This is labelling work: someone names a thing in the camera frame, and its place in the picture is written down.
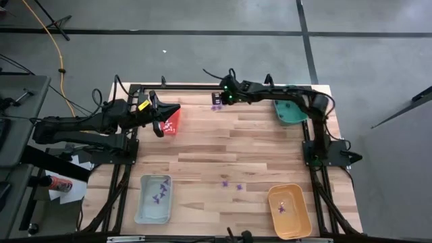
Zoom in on black slanted pole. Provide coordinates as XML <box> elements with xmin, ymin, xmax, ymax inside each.
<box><xmin>371</xmin><ymin>86</ymin><xmax>432</xmax><ymax>129</ymax></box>

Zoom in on yellow floor cable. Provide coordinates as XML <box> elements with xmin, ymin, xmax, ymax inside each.
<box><xmin>22</xmin><ymin>0</ymin><xmax>76</xmax><ymax>117</ymax></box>

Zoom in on yellow plastic bin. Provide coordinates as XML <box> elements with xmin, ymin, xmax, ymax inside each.
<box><xmin>267</xmin><ymin>184</ymin><xmax>313</xmax><ymax>241</ymax></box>

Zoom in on silver metal bracket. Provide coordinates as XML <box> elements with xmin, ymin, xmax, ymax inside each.
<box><xmin>107</xmin><ymin>236</ymin><xmax>146</xmax><ymax>243</ymax></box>
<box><xmin>296</xmin><ymin>237</ymin><xmax>334</xmax><ymax>243</ymax></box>

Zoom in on pale grey plastic bin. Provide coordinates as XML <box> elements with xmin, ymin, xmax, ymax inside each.
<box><xmin>134</xmin><ymin>173</ymin><xmax>173</xmax><ymax>225</ymax></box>

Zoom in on orange and black can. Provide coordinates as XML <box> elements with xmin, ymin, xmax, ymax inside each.
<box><xmin>39</xmin><ymin>175</ymin><xmax>74</xmax><ymax>193</ymax></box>

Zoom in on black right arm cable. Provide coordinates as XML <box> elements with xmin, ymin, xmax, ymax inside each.
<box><xmin>202</xmin><ymin>67</ymin><xmax>237</xmax><ymax>82</ymax></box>

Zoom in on white paper sheets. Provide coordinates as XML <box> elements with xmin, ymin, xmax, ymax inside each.
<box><xmin>45</xmin><ymin>154</ymin><xmax>92</xmax><ymax>205</ymax></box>

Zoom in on black tripod stand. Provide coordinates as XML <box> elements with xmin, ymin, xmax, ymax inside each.
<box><xmin>32</xmin><ymin>0</ymin><xmax>72</xmax><ymax>41</ymax></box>

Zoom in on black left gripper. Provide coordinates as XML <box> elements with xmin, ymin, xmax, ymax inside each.
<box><xmin>134</xmin><ymin>90</ymin><xmax>182</xmax><ymax>138</ymax></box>

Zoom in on teal plastic bin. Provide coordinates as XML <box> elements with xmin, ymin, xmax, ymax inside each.
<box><xmin>273</xmin><ymin>99</ymin><xmax>308</xmax><ymax>126</ymax></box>

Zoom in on black clamp tool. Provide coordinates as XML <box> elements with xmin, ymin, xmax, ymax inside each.
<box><xmin>0</xmin><ymin>88</ymin><xmax>35</xmax><ymax>111</ymax></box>

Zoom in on black metal beam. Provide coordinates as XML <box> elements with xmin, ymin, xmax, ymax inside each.
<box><xmin>20</xmin><ymin>144</ymin><xmax>92</xmax><ymax>183</ymax></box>

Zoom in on grey side table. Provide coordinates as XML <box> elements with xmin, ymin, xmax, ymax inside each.
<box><xmin>0</xmin><ymin>74</ymin><xmax>52</xmax><ymax>169</ymax></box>

